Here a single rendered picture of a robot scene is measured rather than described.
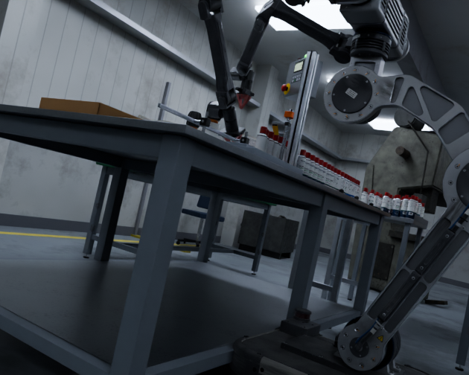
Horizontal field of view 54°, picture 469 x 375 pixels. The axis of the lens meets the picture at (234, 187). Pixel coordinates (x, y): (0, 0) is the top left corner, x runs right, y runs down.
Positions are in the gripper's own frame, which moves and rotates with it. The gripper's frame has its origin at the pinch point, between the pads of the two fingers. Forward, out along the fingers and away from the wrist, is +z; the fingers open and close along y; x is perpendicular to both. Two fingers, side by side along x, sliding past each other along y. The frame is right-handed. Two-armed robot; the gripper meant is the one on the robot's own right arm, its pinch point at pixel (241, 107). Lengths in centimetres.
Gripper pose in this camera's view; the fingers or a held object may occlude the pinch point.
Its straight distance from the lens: 244.8
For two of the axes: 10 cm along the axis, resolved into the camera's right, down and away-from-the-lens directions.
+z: -2.2, 9.7, -0.3
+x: 8.4, 1.8, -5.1
